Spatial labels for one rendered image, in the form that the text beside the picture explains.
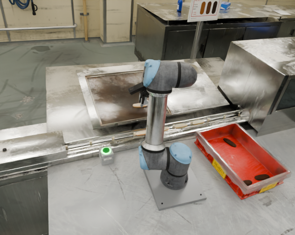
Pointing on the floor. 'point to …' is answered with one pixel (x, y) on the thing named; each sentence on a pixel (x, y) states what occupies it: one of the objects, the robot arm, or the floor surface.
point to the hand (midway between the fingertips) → (140, 103)
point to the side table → (205, 180)
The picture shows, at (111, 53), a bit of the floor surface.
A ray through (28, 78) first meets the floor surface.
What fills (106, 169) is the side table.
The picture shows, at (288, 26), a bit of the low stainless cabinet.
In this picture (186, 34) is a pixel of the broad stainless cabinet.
